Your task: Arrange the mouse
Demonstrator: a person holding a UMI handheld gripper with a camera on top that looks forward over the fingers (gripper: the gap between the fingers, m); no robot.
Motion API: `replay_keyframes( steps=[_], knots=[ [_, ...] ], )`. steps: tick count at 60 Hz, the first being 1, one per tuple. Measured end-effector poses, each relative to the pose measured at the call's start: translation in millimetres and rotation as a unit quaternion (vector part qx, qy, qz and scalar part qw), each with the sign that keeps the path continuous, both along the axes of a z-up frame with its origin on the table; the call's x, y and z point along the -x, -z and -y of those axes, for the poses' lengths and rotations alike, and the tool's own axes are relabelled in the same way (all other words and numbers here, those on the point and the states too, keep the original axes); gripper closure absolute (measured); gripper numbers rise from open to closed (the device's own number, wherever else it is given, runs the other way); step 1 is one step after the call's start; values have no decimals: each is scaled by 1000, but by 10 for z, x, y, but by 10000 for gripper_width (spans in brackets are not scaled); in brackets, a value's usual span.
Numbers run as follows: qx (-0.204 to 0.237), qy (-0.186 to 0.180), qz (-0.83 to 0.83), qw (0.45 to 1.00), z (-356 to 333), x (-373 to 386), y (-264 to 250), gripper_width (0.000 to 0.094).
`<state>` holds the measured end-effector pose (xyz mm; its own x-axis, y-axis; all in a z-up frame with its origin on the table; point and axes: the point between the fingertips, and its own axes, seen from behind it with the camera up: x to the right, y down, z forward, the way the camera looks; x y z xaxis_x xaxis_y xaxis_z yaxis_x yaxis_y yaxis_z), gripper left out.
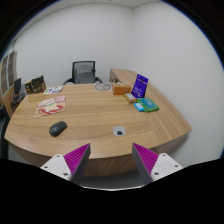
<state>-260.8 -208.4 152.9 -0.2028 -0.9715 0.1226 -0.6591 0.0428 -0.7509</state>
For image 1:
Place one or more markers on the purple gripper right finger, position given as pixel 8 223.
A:
pixel 145 160

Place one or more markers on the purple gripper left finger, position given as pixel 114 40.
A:
pixel 77 161

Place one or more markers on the black computer mouse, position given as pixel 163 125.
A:
pixel 57 128

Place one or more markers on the pink cartoon mouse pad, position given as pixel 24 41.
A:
pixel 50 106

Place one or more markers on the light blue small box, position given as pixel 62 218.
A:
pixel 139 107

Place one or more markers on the green flat box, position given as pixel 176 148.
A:
pixel 147 104

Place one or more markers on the tan small box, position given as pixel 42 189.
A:
pixel 130 98

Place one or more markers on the purple standing card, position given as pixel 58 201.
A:
pixel 140 85

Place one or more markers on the white sticker sheet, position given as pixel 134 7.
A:
pixel 52 90

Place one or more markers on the orange small box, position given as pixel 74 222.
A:
pixel 120 90

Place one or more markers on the dark brown cardboard boxes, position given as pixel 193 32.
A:
pixel 36 85

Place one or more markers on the wooden side desk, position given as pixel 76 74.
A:
pixel 122 76

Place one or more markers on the black side chair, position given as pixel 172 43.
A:
pixel 18 94

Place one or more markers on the black mesh office chair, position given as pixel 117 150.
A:
pixel 83 72

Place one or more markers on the wooden shelf cabinet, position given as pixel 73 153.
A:
pixel 8 72

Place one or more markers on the grey desk cable grommet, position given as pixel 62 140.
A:
pixel 119 131

